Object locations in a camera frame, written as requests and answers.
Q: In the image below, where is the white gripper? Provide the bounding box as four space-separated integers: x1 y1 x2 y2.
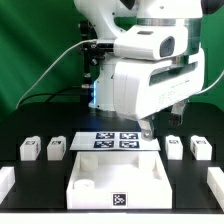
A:
113 49 205 141

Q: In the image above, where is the white square tabletop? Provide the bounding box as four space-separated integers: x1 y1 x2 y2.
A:
66 151 172 209

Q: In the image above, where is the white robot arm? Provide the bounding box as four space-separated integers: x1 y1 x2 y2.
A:
74 0 224 141

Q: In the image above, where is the white marker sheet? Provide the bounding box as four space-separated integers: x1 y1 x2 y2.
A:
70 132 160 151

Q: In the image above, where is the white right obstacle block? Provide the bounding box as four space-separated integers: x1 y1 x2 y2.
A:
207 167 224 211

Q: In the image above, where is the white obstacle block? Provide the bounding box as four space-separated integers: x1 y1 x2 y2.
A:
207 167 224 211
0 167 15 204

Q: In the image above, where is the white left obstacle block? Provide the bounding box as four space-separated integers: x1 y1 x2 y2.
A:
0 167 15 204

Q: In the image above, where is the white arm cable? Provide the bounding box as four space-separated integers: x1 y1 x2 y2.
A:
199 70 224 96

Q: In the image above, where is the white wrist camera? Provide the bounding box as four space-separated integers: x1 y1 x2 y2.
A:
114 25 188 61

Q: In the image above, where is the black base camera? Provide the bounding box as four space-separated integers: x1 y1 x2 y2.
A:
90 39 114 52

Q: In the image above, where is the black cable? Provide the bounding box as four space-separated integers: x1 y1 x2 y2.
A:
16 85 93 109

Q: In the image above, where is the white camera cable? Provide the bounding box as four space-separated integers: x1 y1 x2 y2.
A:
15 39 98 110

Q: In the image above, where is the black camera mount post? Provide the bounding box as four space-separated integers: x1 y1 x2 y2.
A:
79 20 99 85

